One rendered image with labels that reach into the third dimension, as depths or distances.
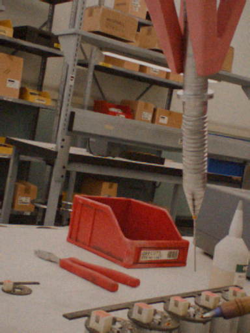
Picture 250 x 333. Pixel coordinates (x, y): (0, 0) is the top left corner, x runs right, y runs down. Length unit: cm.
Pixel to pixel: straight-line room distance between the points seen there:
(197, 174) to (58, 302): 25
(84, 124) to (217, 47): 259
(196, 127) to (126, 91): 521
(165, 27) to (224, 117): 601
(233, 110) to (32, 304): 591
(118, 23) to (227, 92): 341
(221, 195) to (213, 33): 52
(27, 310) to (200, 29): 29
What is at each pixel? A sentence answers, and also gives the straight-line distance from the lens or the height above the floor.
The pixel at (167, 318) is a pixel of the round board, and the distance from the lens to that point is 28.
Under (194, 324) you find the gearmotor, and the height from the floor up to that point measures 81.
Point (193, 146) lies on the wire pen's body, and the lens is 24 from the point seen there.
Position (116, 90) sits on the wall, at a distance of 539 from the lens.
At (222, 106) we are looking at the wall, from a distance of 620.
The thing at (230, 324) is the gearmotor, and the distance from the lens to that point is 31.
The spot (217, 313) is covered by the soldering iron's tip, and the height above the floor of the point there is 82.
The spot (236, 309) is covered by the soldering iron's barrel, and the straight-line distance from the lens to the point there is 29.
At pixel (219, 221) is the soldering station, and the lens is 74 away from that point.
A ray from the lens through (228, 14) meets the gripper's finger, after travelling 24.
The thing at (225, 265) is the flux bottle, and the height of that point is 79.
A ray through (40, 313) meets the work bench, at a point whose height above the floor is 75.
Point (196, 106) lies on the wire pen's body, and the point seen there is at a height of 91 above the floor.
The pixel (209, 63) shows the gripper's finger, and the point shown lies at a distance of 23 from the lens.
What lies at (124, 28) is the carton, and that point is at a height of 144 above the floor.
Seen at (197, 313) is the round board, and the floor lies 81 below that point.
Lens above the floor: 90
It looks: 3 degrees down
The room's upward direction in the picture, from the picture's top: 10 degrees clockwise
